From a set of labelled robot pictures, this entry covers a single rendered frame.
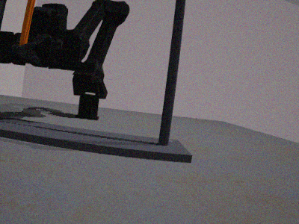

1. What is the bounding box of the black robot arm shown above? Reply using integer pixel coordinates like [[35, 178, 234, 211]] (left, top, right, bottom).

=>
[[29, 0, 130, 121]]

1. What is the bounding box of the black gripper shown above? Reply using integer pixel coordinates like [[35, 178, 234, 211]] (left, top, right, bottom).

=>
[[0, 31, 84, 71]]

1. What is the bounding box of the orange handle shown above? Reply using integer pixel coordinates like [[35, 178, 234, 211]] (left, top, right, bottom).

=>
[[19, 0, 36, 45]]

